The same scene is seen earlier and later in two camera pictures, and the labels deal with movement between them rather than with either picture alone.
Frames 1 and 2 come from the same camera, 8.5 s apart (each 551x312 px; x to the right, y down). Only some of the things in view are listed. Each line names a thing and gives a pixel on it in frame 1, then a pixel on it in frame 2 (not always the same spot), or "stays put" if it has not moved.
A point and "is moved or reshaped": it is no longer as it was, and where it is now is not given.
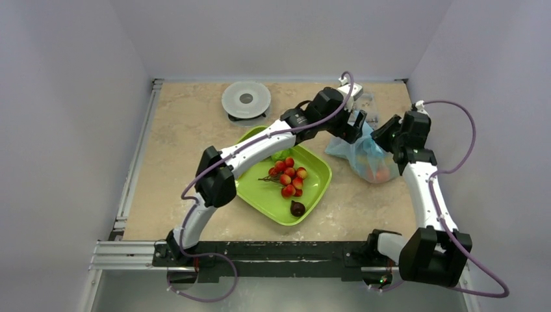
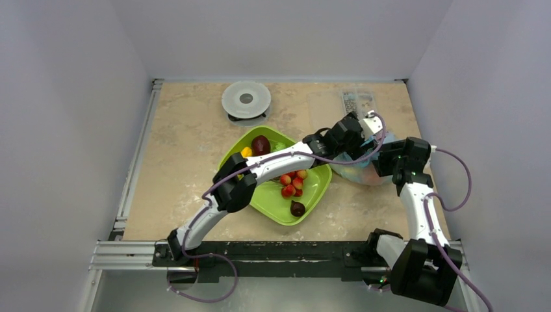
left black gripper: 351,133 -> 361,146
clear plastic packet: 366,103 stays put
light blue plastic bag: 370,160 is moved or reshaped
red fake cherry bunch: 284,173 stays put
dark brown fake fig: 297,209 stays put
